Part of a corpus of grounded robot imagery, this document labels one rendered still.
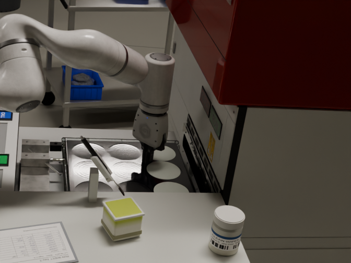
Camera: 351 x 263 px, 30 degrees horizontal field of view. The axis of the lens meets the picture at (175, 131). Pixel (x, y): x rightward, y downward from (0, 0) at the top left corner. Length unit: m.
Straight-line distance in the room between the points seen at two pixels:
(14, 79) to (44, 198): 0.33
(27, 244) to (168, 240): 0.32
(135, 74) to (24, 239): 0.49
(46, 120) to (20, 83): 2.62
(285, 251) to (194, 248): 0.45
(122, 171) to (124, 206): 0.40
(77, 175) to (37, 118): 2.27
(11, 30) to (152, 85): 0.46
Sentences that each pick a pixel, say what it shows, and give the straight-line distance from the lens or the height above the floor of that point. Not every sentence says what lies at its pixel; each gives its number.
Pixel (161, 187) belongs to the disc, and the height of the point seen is 0.90.
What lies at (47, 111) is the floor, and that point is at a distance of 4.20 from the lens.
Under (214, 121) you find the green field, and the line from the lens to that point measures 1.80.
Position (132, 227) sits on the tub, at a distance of 1.51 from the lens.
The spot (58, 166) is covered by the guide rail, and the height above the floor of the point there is 0.84.
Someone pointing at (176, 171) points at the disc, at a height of 0.90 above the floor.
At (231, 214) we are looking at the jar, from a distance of 1.49.
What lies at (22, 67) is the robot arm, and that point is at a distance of 1.50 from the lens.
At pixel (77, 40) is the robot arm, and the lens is 1.48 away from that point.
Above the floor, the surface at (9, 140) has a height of 0.96.
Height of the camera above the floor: 1.89
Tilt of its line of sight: 27 degrees down
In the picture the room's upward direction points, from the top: 8 degrees clockwise
